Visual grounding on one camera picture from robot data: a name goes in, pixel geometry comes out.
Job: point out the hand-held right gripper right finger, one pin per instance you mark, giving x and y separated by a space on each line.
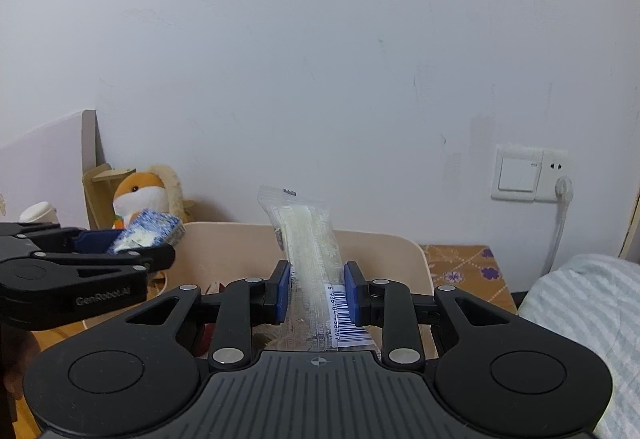
352 294

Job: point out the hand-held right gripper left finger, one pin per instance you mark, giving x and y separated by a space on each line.
282 289

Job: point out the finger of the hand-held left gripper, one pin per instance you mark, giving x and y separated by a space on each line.
92 241
155 256

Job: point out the blue white tissue pack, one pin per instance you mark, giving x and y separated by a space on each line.
150 229

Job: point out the beige plastic container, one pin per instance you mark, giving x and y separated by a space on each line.
390 259

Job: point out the clear plastic packet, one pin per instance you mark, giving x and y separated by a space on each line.
305 239

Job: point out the wooden stand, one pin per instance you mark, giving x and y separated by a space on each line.
92 199

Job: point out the white cup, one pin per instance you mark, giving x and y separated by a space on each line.
37 211

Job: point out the orange white plush hamster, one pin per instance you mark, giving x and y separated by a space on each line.
140 191

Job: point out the lilac board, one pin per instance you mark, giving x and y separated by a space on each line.
50 154

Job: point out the striped blanket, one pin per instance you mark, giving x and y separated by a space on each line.
590 299

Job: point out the white wall switch socket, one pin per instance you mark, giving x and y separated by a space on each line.
517 171

